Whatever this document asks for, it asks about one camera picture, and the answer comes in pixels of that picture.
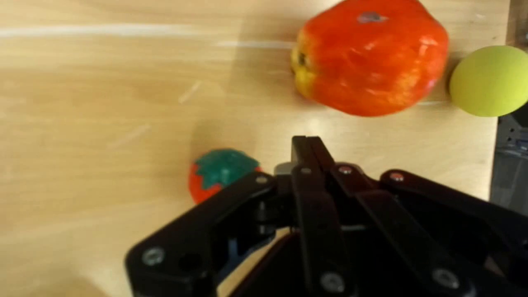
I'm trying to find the orange bell pepper toy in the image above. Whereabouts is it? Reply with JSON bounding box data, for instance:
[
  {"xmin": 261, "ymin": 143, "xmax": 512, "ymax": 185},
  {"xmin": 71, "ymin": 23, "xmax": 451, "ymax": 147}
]
[{"xmin": 291, "ymin": 0, "xmax": 452, "ymax": 119}]

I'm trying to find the yellow-green round fruit toy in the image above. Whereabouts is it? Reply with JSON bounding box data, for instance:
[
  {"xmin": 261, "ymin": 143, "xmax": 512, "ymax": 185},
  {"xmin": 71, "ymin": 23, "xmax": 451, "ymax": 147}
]
[{"xmin": 447, "ymin": 44, "xmax": 528, "ymax": 119}]

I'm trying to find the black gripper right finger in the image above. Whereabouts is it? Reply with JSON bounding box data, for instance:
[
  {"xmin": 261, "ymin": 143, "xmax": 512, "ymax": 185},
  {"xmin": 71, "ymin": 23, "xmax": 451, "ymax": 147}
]
[{"xmin": 307, "ymin": 135, "xmax": 528, "ymax": 297}]

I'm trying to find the red strawberry toy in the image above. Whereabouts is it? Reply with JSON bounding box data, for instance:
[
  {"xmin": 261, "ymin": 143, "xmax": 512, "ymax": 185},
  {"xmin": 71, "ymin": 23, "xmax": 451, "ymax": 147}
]
[{"xmin": 187, "ymin": 147, "xmax": 264, "ymax": 206}]

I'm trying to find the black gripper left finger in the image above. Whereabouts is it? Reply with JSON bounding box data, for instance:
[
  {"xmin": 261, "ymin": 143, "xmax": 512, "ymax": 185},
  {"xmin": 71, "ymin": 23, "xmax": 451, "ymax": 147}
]
[{"xmin": 124, "ymin": 135, "xmax": 353, "ymax": 297}]

